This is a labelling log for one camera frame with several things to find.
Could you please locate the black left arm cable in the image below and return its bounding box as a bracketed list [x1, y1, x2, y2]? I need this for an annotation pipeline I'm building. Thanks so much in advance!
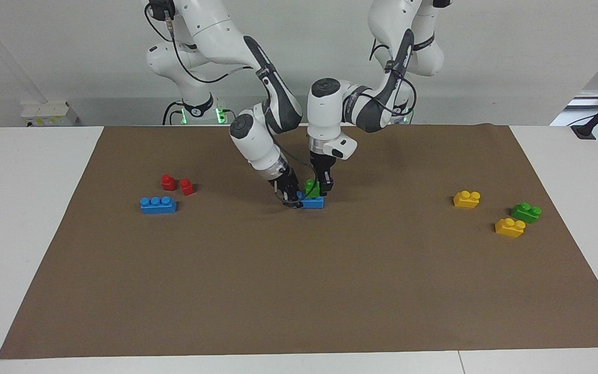
[371, 44, 417, 116]

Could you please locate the brown table mat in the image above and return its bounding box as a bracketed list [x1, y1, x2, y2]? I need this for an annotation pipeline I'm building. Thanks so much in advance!
[0, 124, 598, 360]

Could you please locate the yellow toy block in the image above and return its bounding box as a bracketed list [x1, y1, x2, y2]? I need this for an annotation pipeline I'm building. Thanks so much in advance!
[453, 191, 482, 209]
[495, 218, 527, 238]

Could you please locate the black base cable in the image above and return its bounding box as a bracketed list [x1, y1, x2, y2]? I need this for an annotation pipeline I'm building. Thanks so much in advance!
[162, 100, 185, 126]

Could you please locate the white power strip box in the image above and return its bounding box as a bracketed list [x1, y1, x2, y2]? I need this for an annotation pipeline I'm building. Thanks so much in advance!
[21, 100, 79, 127]

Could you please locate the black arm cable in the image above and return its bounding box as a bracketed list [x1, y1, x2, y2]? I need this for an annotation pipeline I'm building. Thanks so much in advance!
[371, 44, 417, 116]
[145, 2, 258, 84]

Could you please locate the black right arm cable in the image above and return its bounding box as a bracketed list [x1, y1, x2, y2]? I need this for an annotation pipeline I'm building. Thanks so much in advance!
[145, 2, 258, 84]

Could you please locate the blue toy block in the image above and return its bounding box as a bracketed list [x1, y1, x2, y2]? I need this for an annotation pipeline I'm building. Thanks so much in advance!
[140, 196, 178, 215]
[297, 191, 325, 209]

